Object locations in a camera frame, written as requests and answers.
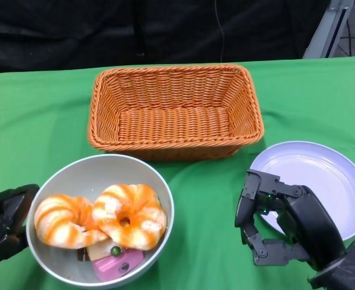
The yellow cream cake slice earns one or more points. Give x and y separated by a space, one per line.
100 249

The grey metal frame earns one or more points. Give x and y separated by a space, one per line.
323 33

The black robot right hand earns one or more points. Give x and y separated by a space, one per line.
313 223

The grey round bowl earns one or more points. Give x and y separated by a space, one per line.
83 175

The green tablecloth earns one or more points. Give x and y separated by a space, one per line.
195 211

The pink cake slice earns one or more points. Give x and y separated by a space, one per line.
110 266

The orange wicker basket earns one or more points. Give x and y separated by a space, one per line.
171 127

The lavender round plate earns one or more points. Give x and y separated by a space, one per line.
316 172

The brown chocolate cake slice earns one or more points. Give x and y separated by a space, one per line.
83 255

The black backdrop cloth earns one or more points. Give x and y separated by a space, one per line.
74 30

